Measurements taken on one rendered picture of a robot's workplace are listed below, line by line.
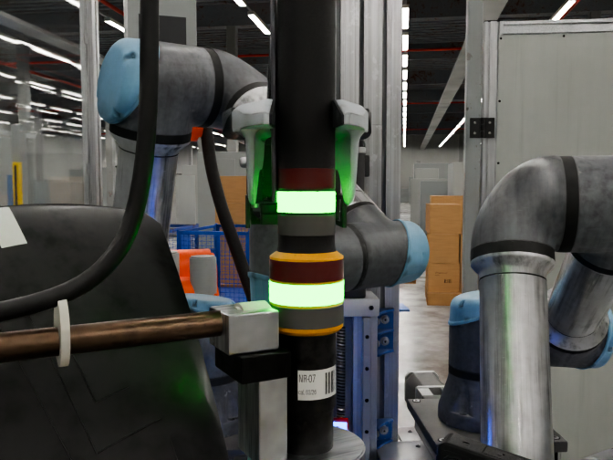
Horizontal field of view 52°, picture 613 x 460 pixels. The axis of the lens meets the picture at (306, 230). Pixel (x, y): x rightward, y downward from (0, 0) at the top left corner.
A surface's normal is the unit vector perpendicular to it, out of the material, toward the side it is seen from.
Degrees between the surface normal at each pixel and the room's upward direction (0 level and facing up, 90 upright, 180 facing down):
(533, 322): 69
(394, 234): 49
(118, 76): 83
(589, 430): 90
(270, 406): 90
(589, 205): 91
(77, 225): 43
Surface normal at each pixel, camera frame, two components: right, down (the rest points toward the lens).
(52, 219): 0.48, -0.69
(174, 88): 0.57, 0.27
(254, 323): 0.48, 0.06
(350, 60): 0.06, 0.07
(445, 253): -0.18, 0.07
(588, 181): -0.18, -0.42
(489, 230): -0.75, -0.32
